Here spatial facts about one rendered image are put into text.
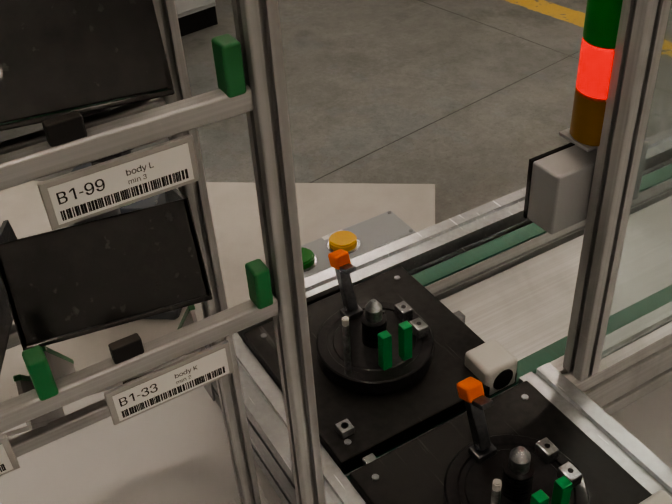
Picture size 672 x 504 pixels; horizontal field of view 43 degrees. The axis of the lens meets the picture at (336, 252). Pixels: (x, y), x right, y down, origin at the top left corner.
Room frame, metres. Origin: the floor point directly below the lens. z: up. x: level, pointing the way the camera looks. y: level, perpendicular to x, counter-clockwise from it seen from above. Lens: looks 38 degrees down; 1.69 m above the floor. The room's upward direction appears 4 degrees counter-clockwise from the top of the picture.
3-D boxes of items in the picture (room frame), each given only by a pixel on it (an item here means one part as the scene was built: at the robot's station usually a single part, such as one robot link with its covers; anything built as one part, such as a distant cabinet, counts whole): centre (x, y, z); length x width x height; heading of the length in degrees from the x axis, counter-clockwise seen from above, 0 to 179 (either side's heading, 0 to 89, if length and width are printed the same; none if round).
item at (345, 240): (0.96, -0.01, 0.96); 0.04 x 0.04 x 0.02
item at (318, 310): (0.73, -0.04, 0.96); 0.24 x 0.24 x 0.02; 29
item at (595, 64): (0.72, -0.26, 1.33); 0.05 x 0.05 x 0.05
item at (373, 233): (0.96, -0.01, 0.93); 0.21 x 0.07 x 0.06; 119
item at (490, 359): (0.69, -0.17, 0.97); 0.05 x 0.05 x 0.04; 29
